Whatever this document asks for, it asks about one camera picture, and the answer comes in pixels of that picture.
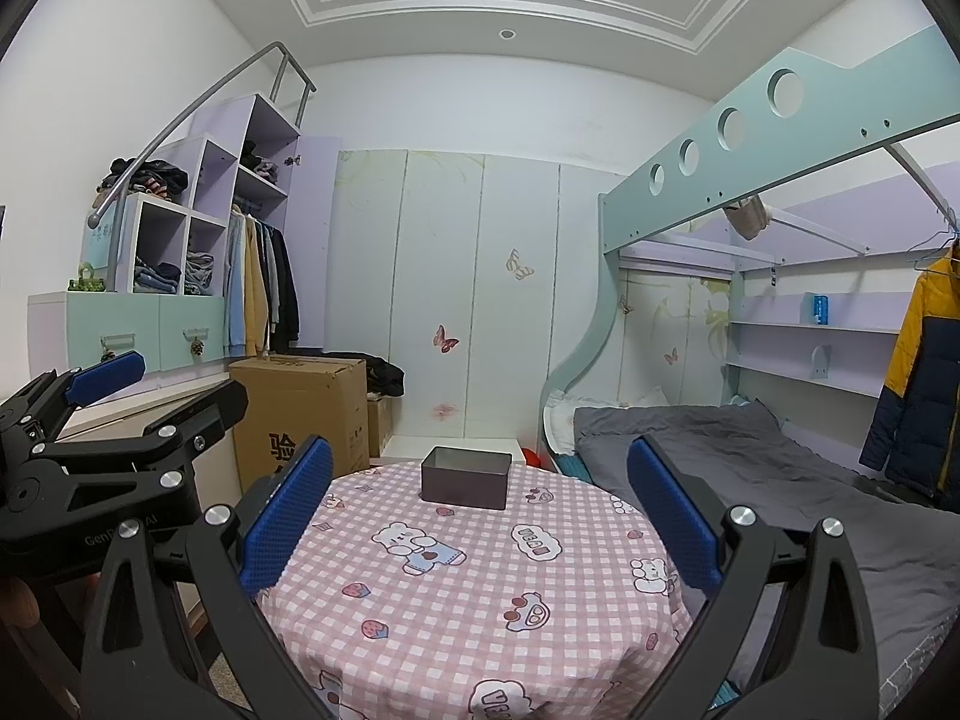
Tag black clothes pile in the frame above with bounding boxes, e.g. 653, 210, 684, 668
322, 349, 406, 398

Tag white wardrobe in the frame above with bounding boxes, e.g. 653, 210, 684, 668
326, 148, 627, 440

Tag small cardboard box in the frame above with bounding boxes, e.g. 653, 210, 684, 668
366, 394, 395, 458

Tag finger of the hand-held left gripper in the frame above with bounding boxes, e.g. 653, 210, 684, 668
0, 349, 148, 467
34, 379, 250, 494

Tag wire clothes hanger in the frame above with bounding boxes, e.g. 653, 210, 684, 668
913, 232, 960, 272

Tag dark clothes pile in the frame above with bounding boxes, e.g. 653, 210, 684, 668
97, 156, 188, 201

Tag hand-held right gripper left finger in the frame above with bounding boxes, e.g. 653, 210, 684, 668
79, 433, 335, 720

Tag purple wall shelves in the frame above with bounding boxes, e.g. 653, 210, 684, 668
724, 300, 901, 400

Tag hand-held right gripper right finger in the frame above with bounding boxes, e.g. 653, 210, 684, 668
626, 433, 880, 720

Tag grey metal box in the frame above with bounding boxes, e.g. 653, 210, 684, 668
420, 446, 513, 512

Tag person's left hand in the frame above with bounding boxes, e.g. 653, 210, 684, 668
0, 576, 42, 631

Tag large cardboard box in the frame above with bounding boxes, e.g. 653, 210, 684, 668
229, 356, 370, 496

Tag grey metal handrail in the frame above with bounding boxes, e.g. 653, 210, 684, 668
86, 41, 316, 230

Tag yellow navy jacket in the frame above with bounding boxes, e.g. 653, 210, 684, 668
859, 236, 960, 496

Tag teal bunk bed frame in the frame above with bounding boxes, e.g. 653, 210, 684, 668
540, 22, 960, 473

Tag purple teal staircase cabinet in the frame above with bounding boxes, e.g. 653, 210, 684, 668
28, 94, 343, 391

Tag folded jeans stack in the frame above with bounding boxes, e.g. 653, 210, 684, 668
133, 251, 215, 295

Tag row of hanging clothes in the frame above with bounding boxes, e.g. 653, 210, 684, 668
225, 206, 301, 357

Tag beige hanging pouch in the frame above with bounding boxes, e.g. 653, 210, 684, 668
724, 196, 770, 241

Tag grey blanket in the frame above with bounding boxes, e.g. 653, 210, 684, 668
574, 401, 960, 720

